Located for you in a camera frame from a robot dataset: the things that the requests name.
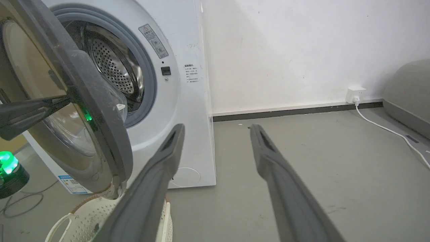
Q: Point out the grey rubber door gasket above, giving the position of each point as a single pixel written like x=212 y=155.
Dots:
x=149 y=84

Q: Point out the black device with green light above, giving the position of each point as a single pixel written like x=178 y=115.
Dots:
x=11 y=179

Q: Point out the grey warning sticker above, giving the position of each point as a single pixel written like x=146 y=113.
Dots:
x=154 y=41

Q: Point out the grey sofa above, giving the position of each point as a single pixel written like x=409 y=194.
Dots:
x=408 y=90

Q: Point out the white front-load washing machine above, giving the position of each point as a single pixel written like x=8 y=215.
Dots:
x=188 y=111

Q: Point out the dark grey pointed right gripper left finger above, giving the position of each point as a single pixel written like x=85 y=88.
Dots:
x=20 y=117

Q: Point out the perforated steel washer drum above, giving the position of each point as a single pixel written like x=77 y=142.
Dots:
x=114 y=64

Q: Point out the printed text label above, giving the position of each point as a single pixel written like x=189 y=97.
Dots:
x=191 y=73

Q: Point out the blue white energy label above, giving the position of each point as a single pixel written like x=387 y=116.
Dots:
x=72 y=185

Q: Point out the white perforated laundry basket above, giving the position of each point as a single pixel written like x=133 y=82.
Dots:
x=87 y=218

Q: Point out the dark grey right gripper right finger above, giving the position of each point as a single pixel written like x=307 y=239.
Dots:
x=289 y=201

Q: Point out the white wall socket plug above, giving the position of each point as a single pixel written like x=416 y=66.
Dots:
x=355 y=94

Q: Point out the round filter cover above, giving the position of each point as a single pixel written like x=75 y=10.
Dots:
x=186 y=177

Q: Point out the dark grey baseboard strip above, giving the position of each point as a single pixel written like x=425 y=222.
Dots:
x=285 y=112

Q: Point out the black door latch socket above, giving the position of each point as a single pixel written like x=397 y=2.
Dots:
x=166 y=71

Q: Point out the round grey washing machine door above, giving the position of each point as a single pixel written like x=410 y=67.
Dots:
x=97 y=111

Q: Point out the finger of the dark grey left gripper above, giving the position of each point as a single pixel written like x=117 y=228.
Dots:
x=147 y=198

